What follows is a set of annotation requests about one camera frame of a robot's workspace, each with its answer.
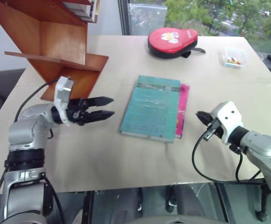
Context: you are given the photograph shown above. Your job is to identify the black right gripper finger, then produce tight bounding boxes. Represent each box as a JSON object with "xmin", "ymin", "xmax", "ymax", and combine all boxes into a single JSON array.
[{"xmin": 195, "ymin": 111, "xmax": 212, "ymax": 127}]

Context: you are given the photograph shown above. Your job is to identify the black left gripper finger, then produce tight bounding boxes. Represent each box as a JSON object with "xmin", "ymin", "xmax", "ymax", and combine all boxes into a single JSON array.
[
  {"xmin": 84, "ymin": 111, "xmax": 116, "ymax": 125},
  {"xmin": 88, "ymin": 96, "xmax": 115, "ymax": 108}
]

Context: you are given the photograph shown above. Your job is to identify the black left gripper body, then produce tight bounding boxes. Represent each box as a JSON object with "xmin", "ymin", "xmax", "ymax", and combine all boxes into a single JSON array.
[{"xmin": 66, "ymin": 98, "xmax": 92, "ymax": 127}]

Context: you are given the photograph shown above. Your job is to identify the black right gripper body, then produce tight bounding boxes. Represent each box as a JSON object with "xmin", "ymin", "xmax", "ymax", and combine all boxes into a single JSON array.
[{"xmin": 207, "ymin": 118, "xmax": 222, "ymax": 139}]

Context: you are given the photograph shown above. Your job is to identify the pink book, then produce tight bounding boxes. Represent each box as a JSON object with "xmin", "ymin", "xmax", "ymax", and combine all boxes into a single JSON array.
[{"xmin": 174, "ymin": 83, "xmax": 190, "ymax": 140}]

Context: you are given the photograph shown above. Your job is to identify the teal hardcover book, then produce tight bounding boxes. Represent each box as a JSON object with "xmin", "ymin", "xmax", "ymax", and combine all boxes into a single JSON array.
[{"xmin": 119, "ymin": 75, "xmax": 181, "ymax": 144}]

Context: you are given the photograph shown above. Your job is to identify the wooden bookshelf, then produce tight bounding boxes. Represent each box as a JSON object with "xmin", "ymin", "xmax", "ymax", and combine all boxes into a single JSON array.
[{"xmin": 0, "ymin": 0, "xmax": 110, "ymax": 104}]

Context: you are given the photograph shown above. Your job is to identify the white paged book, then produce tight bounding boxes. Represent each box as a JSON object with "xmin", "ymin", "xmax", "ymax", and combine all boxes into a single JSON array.
[
  {"xmin": 78, "ymin": 0, "xmax": 99, "ymax": 23},
  {"xmin": 62, "ymin": 0, "xmax": 94, "ymax": 18}
]

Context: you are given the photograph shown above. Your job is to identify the beige table cover sheet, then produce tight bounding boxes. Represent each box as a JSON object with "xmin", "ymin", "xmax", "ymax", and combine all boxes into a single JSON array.
[{"xmin": 0, "ymin": 35, "xmax": 271, "ymax": 195}]

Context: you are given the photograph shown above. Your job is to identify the small colourful snack pieces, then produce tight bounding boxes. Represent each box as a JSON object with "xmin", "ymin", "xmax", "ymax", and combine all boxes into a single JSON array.
[{"xmin": 226, "ymin": 56, "xmax": 242, "ymax": 65}]

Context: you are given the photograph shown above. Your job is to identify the clear plastic container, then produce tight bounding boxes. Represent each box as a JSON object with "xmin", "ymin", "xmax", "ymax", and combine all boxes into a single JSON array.
[{"xmin": 221, "ymin": 46, "xmax": 247, "ymax": 69}]

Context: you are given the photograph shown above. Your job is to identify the red table tennis paddle case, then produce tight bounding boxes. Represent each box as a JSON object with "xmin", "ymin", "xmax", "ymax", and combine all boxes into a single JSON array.
[{"xmin": 147, "ymin": 28, "xmax": 206, "ymax": 59}]

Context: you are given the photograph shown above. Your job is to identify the silver robot torso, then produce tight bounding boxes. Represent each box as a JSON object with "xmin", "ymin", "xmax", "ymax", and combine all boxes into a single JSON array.
[{"xmin": 73, "ymin": 213, "xmax": 229, "ymax": 224}]

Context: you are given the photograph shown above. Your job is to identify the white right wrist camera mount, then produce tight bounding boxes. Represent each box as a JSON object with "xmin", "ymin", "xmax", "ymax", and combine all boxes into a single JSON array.
[{"xmin": 210, "ymin": 100, "xmax": 244, "ymax": 146}]

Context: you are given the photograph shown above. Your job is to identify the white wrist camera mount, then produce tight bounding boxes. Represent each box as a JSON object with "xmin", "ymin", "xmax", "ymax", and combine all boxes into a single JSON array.
[
  {"xmin": 210, "ymin": 100, "xmax": 244, "ymax": 146},
  {"xmin": 53, "ymin": 76, "xmax": 75, "ymax": 127}
]

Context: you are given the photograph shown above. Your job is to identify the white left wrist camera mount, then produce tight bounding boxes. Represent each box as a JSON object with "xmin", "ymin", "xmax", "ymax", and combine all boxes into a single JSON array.
[{"xmin": 53, "ymin": 76, "xmax": 75, "ymax": 127}]

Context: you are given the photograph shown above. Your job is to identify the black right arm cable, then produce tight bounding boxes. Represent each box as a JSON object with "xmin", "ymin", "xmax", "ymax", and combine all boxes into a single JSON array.
[{"xmin": 191, "ymin": 129, "xmax": 265, "ymax": 183}]

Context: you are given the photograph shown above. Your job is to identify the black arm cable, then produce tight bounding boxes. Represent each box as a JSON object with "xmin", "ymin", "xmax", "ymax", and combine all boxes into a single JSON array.
[
  {"xmin": 14, "ymin": 79, "xmax": 59, "ymax": 123},
  {"xmin": 191, "ymin": 129, "xmax": 265, "ymax": 183}
]

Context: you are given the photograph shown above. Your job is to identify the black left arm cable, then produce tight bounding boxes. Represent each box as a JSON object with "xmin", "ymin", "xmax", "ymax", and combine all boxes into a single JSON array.
[{"xmin": 14, "ymin": 79, "xmax": 59, "ymax": 123}]

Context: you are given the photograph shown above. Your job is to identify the dark window frame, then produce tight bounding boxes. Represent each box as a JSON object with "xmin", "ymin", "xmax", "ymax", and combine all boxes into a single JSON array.
[{"xmin": 117, "ymin": 0, "xmax": 132, "ymax": 36}]

